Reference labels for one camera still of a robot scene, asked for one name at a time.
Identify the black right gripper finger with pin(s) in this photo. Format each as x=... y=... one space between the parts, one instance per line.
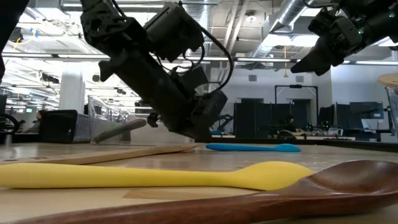
x=322 y=70
x=320 y=54

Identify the black rectangular turner spatula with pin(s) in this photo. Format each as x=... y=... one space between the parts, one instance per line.
x=121 y=130

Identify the clear plastic container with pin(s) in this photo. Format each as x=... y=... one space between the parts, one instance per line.
x=99 y=109
x=393 y=109

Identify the light wooden slotted spatula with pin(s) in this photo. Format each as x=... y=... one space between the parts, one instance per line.
x=390 y=80

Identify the black mesh organizer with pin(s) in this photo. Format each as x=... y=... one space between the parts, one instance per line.
x=57 y=126

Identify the small blue silicone spoon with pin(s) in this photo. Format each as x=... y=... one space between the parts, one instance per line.
x=248 y=147

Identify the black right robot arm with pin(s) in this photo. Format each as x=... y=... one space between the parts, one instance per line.
x=379 y=15

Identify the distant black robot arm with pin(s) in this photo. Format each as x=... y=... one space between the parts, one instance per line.
x=225 y=119

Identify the person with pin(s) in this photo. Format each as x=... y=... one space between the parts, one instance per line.
x=289 y=121
x=36 y=124

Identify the black partition screen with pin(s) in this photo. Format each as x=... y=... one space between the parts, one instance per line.
x=264 y=118

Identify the round ceiling sensor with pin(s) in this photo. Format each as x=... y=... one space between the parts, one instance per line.
x=251 y=18

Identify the white pillar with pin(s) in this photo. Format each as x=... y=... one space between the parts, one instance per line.
x=72 y=90

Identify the horizontal light bar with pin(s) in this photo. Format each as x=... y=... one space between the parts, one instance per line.
x=77 y=56

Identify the light wooden fork-edged spatula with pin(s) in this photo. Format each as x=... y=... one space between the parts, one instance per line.
x=93 y=157

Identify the yellow silicone spoon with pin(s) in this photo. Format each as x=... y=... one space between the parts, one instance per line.
x=124 y=177

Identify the dark wooden spoon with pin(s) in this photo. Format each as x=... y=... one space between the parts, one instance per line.
x=342 y=186

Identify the green sign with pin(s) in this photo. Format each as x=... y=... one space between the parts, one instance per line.
x=29 y=109

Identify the grey wall vent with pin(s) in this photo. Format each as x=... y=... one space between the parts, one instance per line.
x=299 y=78
x=252 y=78

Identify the distant black gantry frame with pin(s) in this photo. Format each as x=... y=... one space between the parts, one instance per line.
x=295 y=86

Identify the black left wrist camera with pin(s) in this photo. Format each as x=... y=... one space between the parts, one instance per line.
x=194 y=77

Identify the silver ceiling duct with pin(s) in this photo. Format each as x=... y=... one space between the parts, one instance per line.
x=280 y=18

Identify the black aluminium table frame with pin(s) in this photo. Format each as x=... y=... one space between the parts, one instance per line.
x=367 y=144

